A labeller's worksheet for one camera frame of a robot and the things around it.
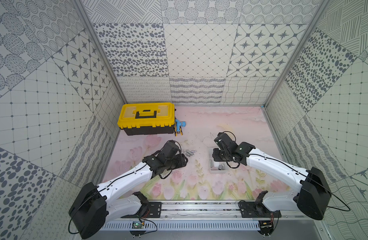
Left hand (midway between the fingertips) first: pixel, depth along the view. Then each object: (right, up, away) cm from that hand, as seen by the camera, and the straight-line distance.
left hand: (186, 158), depth 80 cm
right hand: (+17, +1, +2) cm, 17 cm away
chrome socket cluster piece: (+1, 0, +13) cm, 13 cm away
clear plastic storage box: (+18, -8, +8) cm, 22 cm away
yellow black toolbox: (-25, +22, +10) cm, 34 cm away
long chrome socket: (+15, -6, +10) cm, 19 cm away
